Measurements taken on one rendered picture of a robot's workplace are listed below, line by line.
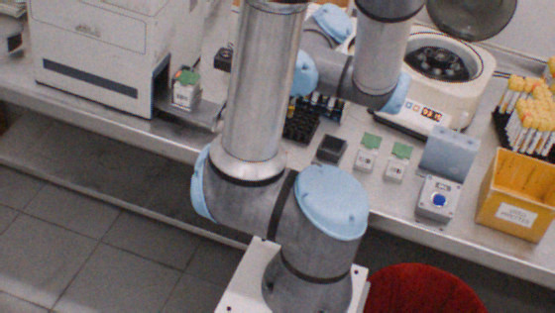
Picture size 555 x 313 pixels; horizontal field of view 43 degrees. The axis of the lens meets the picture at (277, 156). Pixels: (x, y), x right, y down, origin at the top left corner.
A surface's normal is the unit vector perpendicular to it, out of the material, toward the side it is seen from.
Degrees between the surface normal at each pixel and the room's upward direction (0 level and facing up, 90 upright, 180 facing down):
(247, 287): 5
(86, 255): 0
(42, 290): 0
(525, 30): 90
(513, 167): 90
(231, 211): 86
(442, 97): 90
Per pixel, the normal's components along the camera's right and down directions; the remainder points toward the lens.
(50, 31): -0.32, 0.61
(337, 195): 0.29, -0.73
